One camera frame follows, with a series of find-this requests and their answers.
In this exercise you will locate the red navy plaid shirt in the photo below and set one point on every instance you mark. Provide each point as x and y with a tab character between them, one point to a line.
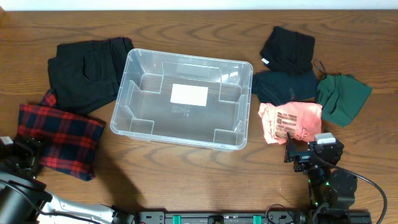
73	138

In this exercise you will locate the clear plastic storage bin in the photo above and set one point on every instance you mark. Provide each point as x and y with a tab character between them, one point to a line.
143	109

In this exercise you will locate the pink printed t-shirt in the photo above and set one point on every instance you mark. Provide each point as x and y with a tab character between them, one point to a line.
301	120

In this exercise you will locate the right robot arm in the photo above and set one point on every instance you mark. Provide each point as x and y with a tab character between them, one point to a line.
329	188

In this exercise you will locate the dark teal folded garment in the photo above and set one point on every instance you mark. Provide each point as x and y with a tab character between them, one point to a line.
279	88

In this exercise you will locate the large black garment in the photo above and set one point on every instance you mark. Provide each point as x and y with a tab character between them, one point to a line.
87	75

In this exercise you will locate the black mounting rail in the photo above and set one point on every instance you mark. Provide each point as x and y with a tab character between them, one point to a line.
268	217

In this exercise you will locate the small black folded garment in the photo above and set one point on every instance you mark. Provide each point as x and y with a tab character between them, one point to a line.
288	51

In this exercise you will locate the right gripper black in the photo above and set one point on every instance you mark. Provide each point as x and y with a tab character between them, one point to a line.
304	158

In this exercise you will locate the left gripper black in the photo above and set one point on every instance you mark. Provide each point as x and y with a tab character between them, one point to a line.
29	155

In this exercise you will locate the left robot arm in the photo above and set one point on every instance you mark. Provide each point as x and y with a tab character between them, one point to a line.
24	199

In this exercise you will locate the white label in bin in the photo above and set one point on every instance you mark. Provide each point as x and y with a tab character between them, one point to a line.
189	95

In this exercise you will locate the green folded garment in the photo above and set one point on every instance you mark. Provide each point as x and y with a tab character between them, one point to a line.
342	97

